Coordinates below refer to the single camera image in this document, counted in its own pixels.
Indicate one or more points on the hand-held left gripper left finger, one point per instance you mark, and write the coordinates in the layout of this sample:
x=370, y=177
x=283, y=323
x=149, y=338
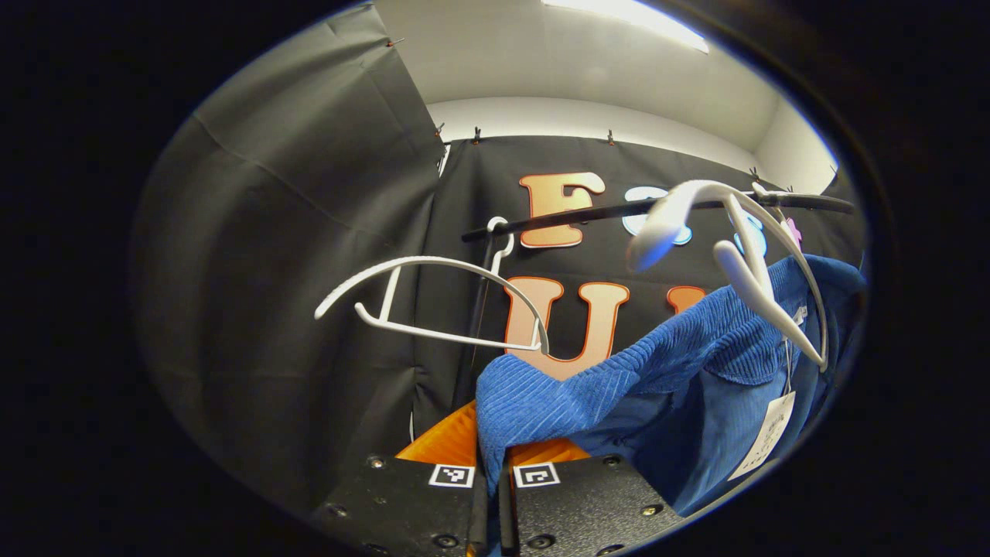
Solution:
x=402, y=503

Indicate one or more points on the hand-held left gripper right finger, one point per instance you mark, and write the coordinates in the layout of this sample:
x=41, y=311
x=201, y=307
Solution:
x=580, y=503

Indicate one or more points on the white plastic hanger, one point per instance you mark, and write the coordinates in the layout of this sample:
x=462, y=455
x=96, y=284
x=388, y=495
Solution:
x=665, y=216
x=392, y=294

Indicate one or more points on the plain black backdrop cloth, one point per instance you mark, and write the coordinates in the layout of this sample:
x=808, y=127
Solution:
x=271, y=232

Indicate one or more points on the black clothes rail bar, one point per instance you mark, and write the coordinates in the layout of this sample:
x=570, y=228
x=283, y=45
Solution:
x=603, y=210

